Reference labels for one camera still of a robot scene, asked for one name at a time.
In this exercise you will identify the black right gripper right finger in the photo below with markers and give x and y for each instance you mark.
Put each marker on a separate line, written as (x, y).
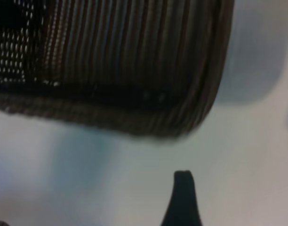
(182, 202)

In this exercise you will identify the dark brown wicker basket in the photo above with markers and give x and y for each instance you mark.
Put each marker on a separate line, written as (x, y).
(134, 47)

